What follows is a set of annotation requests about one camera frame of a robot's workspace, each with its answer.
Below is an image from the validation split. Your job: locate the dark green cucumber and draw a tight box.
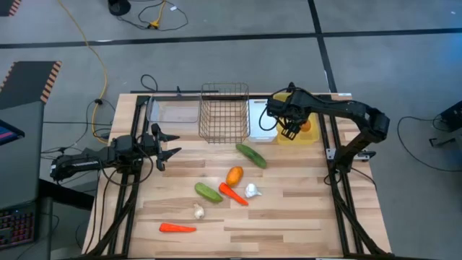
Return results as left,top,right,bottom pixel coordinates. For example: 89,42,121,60
235,143,269,170

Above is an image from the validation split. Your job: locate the long yellow cable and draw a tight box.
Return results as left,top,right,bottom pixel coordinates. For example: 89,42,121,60
56,0,110,145

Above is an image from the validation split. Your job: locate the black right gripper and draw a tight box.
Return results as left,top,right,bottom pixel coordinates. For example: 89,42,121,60
266,90,310,141

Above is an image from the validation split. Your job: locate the silver mounting plate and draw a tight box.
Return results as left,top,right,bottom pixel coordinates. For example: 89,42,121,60
326,147,377,161

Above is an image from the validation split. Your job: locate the large black orange-striped floor mat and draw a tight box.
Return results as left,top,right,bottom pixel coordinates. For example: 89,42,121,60
0,60,63,111

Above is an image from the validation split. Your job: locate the black equipment box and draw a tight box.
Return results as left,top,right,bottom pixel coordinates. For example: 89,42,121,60
429,100,462,148

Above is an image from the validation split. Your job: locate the desk monitor with colourful screen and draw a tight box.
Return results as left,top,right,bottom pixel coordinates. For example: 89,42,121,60
0,118,25,147

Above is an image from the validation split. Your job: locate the gold wire basket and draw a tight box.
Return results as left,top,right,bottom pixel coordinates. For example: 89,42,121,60
198,82,251,144

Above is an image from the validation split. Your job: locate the orange carrot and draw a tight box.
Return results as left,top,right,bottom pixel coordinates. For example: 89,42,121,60
218,182,250,207
159,222,198,233

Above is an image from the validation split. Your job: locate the black bar behind table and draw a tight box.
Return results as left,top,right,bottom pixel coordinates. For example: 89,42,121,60
129,89,220,95

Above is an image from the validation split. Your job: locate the grey desk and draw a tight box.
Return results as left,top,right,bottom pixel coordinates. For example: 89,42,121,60
0,100,46,260

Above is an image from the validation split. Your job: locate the black floor cable loop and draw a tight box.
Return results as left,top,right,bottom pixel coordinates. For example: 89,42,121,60
117,0,189,32

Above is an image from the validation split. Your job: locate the white garlic bulb with stem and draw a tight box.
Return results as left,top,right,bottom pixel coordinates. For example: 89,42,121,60
244,183,263,199

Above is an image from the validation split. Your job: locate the backlit keyboard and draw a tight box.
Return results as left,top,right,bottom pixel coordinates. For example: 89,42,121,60
0,208,37,250

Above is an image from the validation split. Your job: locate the black round stool base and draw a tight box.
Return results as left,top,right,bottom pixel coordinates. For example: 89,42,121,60
108,0,131,17

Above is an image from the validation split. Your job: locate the light green cucumber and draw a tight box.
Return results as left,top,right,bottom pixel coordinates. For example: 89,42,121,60
194,181,224,204

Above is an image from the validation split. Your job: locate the black cable by equipment box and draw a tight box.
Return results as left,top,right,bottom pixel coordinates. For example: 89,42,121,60
396,115,462,173

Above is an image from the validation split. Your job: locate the small black orange-striped floor mat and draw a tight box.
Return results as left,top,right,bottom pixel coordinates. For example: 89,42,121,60
0,0,22,17

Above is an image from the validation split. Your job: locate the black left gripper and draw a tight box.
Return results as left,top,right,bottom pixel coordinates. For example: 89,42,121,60
121,122,183,173

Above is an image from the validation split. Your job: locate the clear plastic bin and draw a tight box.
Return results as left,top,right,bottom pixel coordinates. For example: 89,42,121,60
146,94,201,124

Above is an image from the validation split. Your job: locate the yellow translucent plastic bin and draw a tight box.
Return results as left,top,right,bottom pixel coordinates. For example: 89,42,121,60
273,92,321,146

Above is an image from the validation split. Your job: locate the white plastic bin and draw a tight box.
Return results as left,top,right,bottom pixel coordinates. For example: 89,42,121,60
247,98,279,143

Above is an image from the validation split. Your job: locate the yellow extension cord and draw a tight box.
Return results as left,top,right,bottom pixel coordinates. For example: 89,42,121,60
147,0,168,30

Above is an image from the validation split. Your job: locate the orange bell pepper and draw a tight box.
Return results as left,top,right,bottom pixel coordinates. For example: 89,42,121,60
225,165,245,188

